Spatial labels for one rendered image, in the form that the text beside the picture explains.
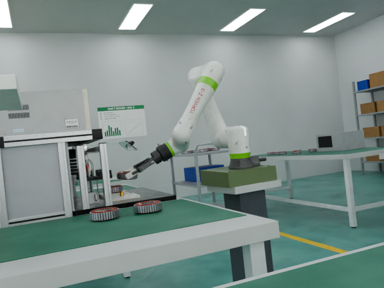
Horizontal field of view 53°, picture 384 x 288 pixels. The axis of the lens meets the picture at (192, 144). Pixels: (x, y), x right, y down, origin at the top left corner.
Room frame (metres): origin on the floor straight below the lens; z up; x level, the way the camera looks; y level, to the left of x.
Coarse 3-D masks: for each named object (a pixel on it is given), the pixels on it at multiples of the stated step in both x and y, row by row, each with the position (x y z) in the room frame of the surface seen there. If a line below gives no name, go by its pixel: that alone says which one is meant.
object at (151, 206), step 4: (136, 204) 1.54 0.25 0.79; (140, 204) 1.53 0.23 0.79; (144, 204) 1.51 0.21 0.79; (148, 204) 1.50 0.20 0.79; (152, 204) 1.51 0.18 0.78; (156, 204) 1.51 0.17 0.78; (160, 204) 1.53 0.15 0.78; (136, 208) 1.52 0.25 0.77; (140, 208) 1.50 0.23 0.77; (144, 208) 1.50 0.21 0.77; (148, 208) 1.50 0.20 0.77; (152, 208) 1.50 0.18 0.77; (156, 208) 1.51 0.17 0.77; (160, 208) 1.53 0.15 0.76; (136, 212) 1.52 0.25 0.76; (140, 212) 1.51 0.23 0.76; (144, 212) 1.50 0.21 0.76; (148, 212) 1.50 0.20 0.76; (152, 212) 1.51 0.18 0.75
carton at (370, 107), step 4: (360, 104) 8.14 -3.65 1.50; (364, 104) 8.05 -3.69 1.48; (368, 104) 7.96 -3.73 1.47; (372, 104) 7.86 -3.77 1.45; (376, 104) 7.84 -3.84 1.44; (364, 108) 8.06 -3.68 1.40; (368, 108) 7.97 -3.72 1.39; (372, 108) 7.87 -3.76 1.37; (376, 108) 7.84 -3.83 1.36; (364, 112) 8.07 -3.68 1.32; (368, 112) 7.98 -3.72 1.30; (372, 112) 7.88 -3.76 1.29
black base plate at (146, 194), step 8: (136, 192) 2.16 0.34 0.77; (144, 192) 2.12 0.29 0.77; (152, 192) 2.07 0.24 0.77; (160, 192) 2.03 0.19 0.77; (80, 200) 2.06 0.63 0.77; (104, 200) 1.94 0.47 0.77; (128, 200) 1.83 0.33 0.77; (136, 200) 1.80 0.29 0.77; (144, 200) 1.78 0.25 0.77; (152, 200) 1.79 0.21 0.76; (160, 200) 1.81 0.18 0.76; (168, 200) 1.82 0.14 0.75; (80, 208) 1.73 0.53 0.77; (96, 208) 1.70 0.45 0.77; (120, 208) 1.74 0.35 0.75
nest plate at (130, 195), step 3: (114, 195) 1.99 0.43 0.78; (117, 195) 1.98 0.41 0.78; (126, 195) 1.93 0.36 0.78; (129, 195) 1.92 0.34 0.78; (132, 195) 1.90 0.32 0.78; (135, 195) 1.89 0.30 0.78; (138, 195) 1.90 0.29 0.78; (114, 198) 1.86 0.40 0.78; (117, 198) 1.86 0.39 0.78; (120, 198) 1.86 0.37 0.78; (123, 198) 1.87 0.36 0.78; (126, 198) 1.87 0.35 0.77; (129, 198) 1.88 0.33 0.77
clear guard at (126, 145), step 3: (120, 141) 2.15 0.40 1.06; (123, 141) 2.16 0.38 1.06; (126, 141) 2.17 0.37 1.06; (90, 144) 2.09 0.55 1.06; (93, 144) 2.10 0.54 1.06; (96, 144) 2.10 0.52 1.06; (108, 144) 2.30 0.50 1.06; (120, 144) 2.36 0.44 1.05; (123, 144) 2.29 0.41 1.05; (126, 144) 2.23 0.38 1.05; (129, 144) 2.18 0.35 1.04; (123, 147) 2.39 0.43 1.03; (126, 147) 2.33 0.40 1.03; (129, 147) 2.27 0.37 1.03; (132, 147) 2.21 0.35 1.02; (129, 150) 2.35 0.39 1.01; (132, 150) 2.29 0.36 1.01
